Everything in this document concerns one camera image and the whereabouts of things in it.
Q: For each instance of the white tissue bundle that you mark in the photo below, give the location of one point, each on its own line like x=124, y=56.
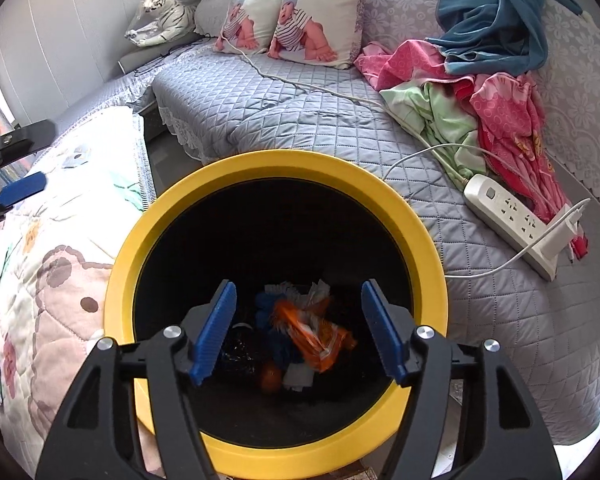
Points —
x=298, y=375

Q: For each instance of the blue curtain cloth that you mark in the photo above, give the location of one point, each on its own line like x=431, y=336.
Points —
x=492, y=36

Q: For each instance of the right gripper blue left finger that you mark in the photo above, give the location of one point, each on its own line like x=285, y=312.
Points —
x=208, y=331

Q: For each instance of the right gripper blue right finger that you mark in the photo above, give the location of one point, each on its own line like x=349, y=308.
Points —
x=390, y=327

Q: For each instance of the baby print pillow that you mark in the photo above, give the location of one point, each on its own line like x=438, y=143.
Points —
x=248, y=26
x=318, y=32

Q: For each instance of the grey plain cushion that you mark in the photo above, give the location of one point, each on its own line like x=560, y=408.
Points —
x=210, y=16

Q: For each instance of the yellow rimmed black trash bin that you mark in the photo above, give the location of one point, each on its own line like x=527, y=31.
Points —
x=431, y=307

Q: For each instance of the left baby print pillow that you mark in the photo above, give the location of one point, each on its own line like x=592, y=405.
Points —
x=248, y=26

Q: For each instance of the light green cloth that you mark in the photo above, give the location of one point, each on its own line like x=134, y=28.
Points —
x=429, y=110

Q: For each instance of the orange snack wrapper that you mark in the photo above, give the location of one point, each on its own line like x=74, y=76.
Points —
x=319, y=340

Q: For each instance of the white charger adapter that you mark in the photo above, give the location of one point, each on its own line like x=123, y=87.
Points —
x=559, y=234

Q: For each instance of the right baby print pillow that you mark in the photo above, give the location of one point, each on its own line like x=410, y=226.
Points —
x=318, y=32

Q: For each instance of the cream cartoon quilted table cover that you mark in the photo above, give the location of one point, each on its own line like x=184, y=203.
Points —
x=57, y=249

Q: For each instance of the grey quilted sofa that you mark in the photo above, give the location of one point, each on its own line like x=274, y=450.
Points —
x=219, y=105

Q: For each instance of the white tiger plush toy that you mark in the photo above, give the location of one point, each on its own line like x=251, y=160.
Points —
x=160, y=21

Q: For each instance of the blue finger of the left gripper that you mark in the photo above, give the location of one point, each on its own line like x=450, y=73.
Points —
x=26, y=141
x=22, y=189

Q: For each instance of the pink floral blanket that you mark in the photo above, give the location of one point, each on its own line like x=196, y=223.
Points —
x=507, y=108

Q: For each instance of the white power strip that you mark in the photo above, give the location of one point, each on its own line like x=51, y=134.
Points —
x=510, y=218

